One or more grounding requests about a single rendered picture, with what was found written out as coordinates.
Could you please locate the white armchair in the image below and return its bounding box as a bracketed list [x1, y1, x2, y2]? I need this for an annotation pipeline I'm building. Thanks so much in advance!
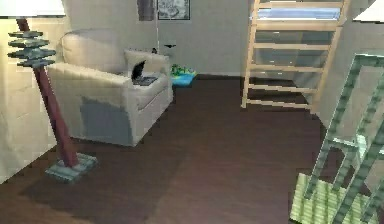
[46, 28, 175, 148]

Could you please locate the framed wall picture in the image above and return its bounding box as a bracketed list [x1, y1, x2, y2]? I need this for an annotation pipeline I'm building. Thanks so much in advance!
[156, 0, 192, 21]

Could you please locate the floor lamp with red pole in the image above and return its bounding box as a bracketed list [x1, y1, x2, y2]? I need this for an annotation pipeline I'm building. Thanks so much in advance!
[0, 0, 99, 185]

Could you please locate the white cushion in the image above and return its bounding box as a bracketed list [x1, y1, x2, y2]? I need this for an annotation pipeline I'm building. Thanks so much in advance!
[123, 49, 171, 77]

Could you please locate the green and blue lego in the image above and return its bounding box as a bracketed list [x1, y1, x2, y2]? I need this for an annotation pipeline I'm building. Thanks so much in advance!
[170, 63, 197, 88]

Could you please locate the thin white floor lamp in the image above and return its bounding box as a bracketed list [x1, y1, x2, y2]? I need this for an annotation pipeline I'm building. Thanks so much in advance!
[137, 0, 177, 55]

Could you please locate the black laptop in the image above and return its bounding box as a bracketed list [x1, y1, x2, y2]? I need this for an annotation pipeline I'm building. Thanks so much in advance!
[130, 60, 159, 87]

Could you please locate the wooden bunk bed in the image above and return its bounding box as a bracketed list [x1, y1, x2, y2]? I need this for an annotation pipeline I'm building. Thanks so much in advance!
[240, 0, 352, 115]

